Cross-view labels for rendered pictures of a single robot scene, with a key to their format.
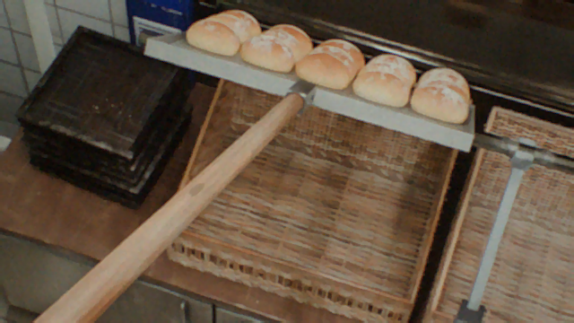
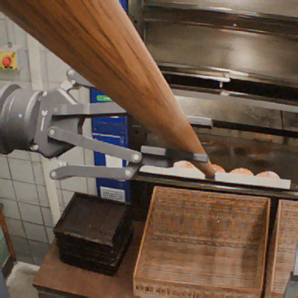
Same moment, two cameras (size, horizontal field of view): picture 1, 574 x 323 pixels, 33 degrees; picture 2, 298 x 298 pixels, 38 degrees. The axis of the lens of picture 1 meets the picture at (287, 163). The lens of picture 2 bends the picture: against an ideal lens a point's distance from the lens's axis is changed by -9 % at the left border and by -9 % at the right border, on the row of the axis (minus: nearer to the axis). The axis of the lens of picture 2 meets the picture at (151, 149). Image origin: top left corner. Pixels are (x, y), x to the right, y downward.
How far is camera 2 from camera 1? 0.43 m
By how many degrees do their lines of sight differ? 22
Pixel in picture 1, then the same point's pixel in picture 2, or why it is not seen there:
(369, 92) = not seen: hidden behind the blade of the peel
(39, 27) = (53, 201)
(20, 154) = (53, 256)
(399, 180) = (240, 247)
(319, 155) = (200, 244)
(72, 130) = (80, 235)
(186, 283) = not seen: outside the picture
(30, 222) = (63, 285)
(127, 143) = (108, 239)
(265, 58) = not seen: hidden behind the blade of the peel
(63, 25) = (64, 199)
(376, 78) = (239, 171)
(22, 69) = (45, 226)
